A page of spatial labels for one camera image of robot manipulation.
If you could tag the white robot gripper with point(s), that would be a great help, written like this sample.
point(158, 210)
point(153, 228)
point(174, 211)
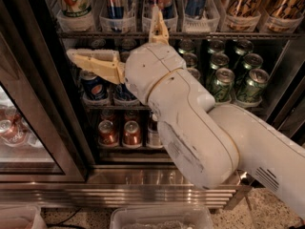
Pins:
point(149, 68)

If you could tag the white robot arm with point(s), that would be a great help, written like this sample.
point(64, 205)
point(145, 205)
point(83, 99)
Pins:
point(207, 142)

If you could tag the front middle pepsi can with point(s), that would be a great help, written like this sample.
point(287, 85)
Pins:
point(122, 93)

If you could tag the pepsi can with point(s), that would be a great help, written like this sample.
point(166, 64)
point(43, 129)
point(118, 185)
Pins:
point(122, 93)
point(94, 86)

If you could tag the front left pepsi can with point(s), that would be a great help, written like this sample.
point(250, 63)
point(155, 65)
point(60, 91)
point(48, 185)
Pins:
point(94, 86)

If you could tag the front left green can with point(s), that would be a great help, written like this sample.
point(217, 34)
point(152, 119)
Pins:
point(195, 73)

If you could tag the front right orange can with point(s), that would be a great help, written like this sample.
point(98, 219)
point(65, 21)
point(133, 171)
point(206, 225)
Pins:
point(132, 134)

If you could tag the orange can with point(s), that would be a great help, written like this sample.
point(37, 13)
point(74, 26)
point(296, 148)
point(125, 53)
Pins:
point(108, 136)
point(132, 134)

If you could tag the front left orange can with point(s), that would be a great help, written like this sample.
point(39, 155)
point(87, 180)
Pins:
point(108, 136)

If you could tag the front middle green can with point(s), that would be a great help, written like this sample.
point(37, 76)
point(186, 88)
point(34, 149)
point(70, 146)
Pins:
point(221, 84)

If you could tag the steel fridge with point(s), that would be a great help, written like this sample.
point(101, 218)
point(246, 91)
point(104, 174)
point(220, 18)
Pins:
point(116, 176)

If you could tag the gold brown can left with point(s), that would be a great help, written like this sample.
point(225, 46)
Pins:
point(243, 8)

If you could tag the gold brown can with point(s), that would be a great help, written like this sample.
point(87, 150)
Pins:
point(285, 9)
point(243, 8)

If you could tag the glass fridge door left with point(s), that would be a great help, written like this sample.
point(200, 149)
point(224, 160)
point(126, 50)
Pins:
point(35, 143)

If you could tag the front right green can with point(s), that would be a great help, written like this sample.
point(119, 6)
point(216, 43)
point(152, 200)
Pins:
point(253, 86)

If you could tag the gold brown can right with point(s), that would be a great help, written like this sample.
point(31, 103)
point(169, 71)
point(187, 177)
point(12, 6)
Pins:
point(285, 9)

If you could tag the dark drink bottle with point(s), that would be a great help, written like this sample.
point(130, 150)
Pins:
point(153, 138)

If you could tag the clear plastic bin centre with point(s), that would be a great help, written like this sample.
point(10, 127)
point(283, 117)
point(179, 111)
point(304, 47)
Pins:
point(162, 217)

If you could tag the clear plastic bin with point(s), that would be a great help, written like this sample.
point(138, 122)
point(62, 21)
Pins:
point(162, 217)
point(21, 217)

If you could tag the clear plastic bin left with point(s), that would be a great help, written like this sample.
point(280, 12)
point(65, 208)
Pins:
point(21, 217)

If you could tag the top wire shelf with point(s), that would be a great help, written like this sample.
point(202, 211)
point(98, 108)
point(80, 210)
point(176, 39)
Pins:
point(181, 35)

